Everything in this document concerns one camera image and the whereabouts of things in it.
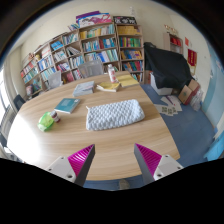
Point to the small wall shelf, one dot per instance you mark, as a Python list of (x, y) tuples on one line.
[(173, 43)]

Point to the wooden bookshelf with books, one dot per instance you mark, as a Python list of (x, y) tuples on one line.
[(120, 45)]

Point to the teal book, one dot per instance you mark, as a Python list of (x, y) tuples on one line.
[(67, 105)]

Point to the black cloth cover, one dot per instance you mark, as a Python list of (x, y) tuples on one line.
[(170, 69)]

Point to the cardboard box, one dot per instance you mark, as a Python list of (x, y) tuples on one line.
[(188, 92)]

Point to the red wall banner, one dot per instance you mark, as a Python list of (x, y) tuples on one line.
[(192, 57)]

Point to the yellow book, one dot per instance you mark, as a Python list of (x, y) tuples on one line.
[(108, 86)]

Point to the grey side chair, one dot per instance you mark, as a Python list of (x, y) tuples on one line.
[(54, 80)]

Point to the small brown bottle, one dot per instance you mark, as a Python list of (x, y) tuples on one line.
[(55, 116)]

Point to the white waffle towel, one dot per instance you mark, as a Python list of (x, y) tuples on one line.
[(114, 115)]

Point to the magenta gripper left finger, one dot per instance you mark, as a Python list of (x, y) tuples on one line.
[(75, 167)]

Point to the white box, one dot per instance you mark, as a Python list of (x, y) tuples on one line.
[(162, 91)]

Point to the papers on floor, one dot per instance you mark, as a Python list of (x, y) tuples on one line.
[(171, 105)]

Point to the yellow folder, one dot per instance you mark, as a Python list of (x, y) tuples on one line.
[(127, 81)]

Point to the grey book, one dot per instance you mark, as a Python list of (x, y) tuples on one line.
[(84, 89)]

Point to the grey office chair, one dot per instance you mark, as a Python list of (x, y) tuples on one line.
[(91, 68)]

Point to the dark blue chair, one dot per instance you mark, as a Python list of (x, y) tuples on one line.
[(18, 102)]

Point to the green plastic bag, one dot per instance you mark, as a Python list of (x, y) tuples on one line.
[(45, 122)]

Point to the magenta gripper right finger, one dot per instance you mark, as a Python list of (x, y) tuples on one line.
[(153, 165)]

